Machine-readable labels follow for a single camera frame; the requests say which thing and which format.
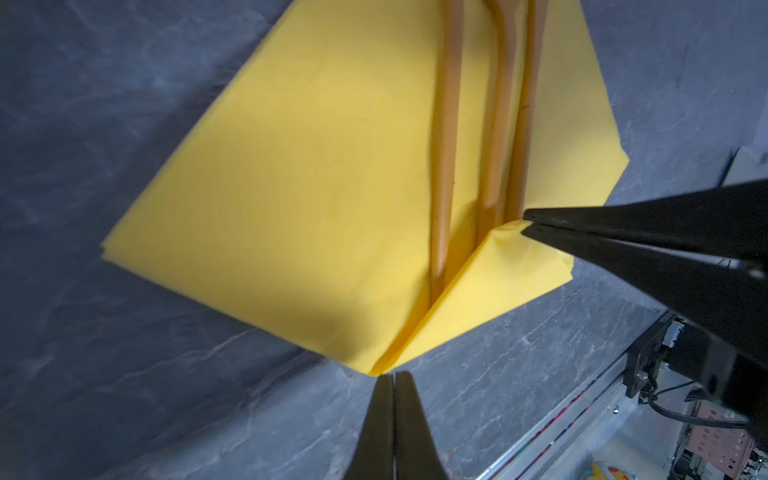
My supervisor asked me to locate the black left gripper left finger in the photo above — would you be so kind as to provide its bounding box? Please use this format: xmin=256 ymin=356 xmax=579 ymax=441
xmin=343 ymin=375 xmax=395 ymax=480

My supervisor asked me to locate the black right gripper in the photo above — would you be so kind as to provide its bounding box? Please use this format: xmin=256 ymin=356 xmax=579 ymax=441
xmin=522 ymin=180 xmax=767 ymax=450

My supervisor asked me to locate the orange plastic spoon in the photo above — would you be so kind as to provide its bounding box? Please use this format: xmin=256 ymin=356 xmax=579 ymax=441
xmin=429 ymin=0 xmax=464 ymax=303

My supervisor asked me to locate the yellow white toy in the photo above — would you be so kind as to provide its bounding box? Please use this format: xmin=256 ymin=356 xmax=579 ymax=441
xmin=578 ymin=462 xmax=637 ymax=480

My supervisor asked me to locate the yellow paper napkin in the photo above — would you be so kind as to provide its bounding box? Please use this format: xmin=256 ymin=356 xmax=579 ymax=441
xmin=100 ymin=0 xmax=631 ymax=377

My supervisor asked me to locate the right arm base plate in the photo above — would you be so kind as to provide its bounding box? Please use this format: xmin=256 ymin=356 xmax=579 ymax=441
xmin=622 ymin=311 xmax=677 ymax=398

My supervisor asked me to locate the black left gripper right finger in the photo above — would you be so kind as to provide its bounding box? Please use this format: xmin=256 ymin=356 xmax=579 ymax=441
xmin=394 ymin=371 xmax=448 ymax=480

